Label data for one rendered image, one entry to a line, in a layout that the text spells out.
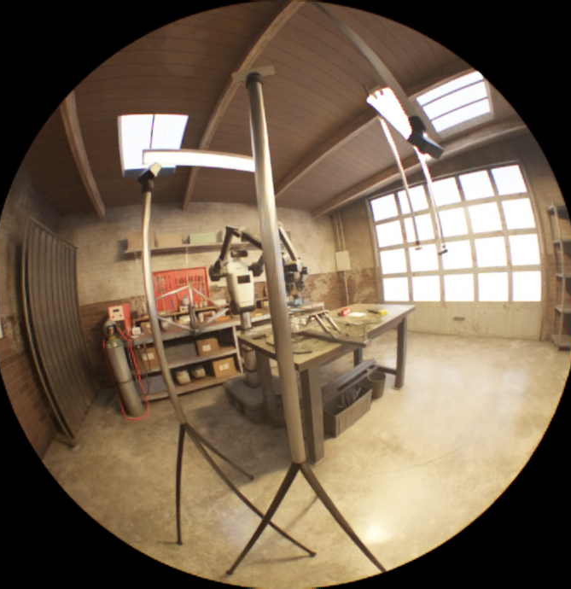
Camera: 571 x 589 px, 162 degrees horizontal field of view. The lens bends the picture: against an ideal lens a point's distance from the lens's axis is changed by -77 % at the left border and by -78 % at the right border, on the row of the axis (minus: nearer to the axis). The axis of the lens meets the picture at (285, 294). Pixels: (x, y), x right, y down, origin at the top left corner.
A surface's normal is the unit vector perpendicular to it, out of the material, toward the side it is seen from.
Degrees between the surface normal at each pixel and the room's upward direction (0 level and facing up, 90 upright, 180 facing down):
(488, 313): 90
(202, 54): 174
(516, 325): 90
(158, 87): 174
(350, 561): 0
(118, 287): 90
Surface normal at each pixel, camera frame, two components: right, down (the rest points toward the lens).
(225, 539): -0.12, -0.99
